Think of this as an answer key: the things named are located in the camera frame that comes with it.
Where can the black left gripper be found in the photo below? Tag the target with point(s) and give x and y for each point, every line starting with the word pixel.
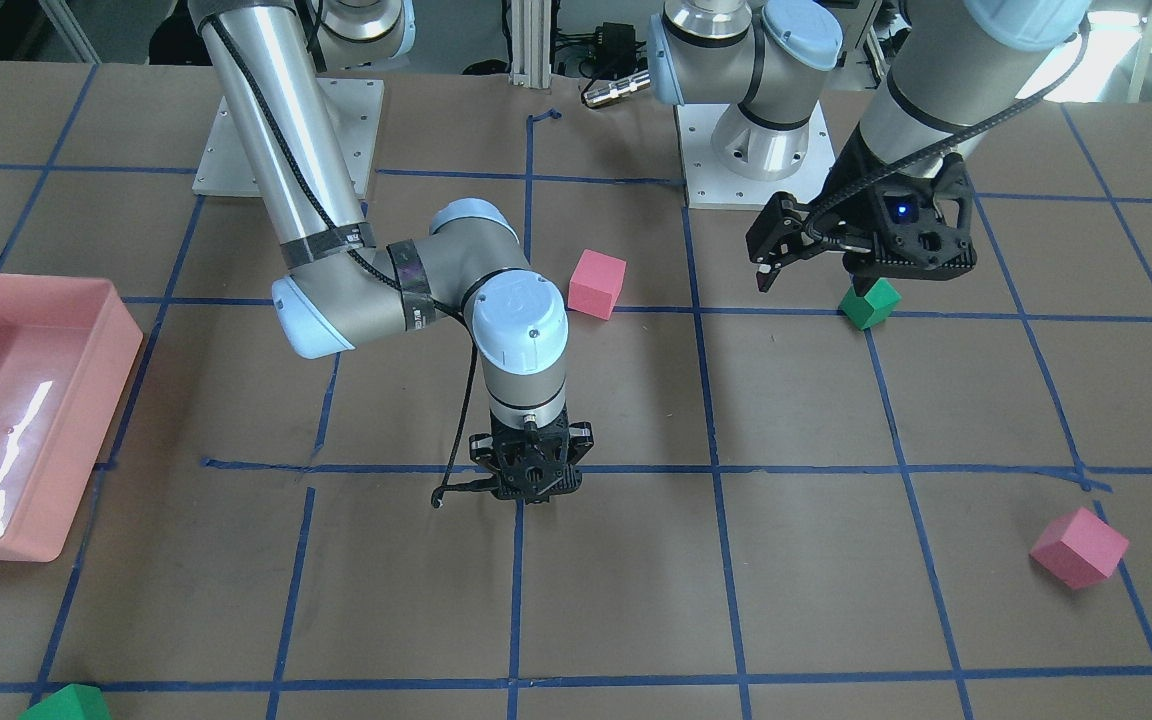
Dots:
pixel 848 203

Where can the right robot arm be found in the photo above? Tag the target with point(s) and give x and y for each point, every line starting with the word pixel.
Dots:
pixel 343 290

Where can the pink plastic bin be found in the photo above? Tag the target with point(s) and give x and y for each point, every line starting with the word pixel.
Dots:
pixel 67 347

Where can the aluminium frame post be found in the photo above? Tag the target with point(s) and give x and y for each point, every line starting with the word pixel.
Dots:
pixel 530 41

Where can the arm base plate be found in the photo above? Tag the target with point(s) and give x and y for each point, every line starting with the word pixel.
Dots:
pixel 355 108
pixel 713 184

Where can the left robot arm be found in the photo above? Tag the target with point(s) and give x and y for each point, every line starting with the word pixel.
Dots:
pixel 958 75

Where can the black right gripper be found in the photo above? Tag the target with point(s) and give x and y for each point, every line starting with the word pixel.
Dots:
pixel 483 446

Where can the pink foam cube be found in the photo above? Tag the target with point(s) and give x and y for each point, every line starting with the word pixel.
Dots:
pixel 595 284
pixel 1080 549

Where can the pink foam cube centre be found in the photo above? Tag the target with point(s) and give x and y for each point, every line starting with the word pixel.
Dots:
pixel 595 284

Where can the green foam cube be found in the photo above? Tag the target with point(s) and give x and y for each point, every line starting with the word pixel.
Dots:
pixel 72 702
pixel 869 301

